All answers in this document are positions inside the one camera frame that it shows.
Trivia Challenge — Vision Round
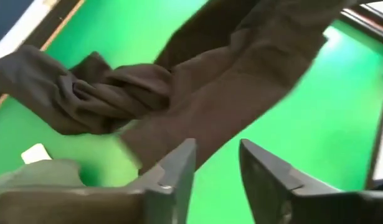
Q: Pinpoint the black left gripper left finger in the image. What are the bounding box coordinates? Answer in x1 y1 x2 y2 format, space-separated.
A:
0 138 197 224

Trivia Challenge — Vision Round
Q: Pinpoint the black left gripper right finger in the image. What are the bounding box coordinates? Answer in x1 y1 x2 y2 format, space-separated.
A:
239 138 383 224

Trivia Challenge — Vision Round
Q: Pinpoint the dark green garment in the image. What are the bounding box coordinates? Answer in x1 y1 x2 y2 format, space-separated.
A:
0 158 86 197

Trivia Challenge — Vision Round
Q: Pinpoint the grey heathered t-shirt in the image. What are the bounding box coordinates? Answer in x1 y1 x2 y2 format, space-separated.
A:
21 142 52 165

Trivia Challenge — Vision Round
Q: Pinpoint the black garment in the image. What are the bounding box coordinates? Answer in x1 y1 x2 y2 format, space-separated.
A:
0 0 357 175

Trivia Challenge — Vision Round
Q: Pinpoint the navy white striped laundry bin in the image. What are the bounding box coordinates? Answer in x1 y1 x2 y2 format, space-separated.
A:
0 0 60 63

